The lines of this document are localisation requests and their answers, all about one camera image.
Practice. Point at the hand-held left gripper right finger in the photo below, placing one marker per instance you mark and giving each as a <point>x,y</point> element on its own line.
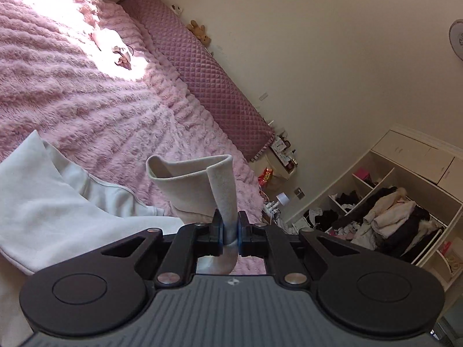
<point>239,238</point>

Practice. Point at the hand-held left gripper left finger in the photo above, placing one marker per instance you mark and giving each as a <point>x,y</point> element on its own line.
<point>218,238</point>

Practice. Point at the white printed sweatshirt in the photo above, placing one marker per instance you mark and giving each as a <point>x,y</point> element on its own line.
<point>54,217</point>

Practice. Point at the pile of clothes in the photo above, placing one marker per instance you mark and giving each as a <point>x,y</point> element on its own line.
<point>390,217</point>

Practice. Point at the white table lamp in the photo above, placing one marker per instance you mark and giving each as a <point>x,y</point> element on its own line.
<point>283,198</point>

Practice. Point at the red snack bag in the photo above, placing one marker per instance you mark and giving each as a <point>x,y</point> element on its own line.
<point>266,178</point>

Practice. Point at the bedside shelf with small items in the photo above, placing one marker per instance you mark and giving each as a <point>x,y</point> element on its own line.
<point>284,151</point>

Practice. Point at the purple quilted headboard cushion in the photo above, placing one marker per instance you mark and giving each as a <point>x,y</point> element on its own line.
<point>202,72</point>

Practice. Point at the pink fluffy blanket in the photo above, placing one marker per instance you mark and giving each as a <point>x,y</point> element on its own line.
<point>90,108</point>

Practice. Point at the white open shelf unit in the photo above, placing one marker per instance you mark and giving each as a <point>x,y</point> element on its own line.
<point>416,151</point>

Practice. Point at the brown teddy bear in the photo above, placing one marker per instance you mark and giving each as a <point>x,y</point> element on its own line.
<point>198,29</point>

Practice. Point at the small pink floral garment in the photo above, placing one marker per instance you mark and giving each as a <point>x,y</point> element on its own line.
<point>119,52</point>

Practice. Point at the white wall switch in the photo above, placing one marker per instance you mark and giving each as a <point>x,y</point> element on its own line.
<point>263,95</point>

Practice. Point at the white wall fan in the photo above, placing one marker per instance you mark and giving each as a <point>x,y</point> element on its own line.
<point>457,39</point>

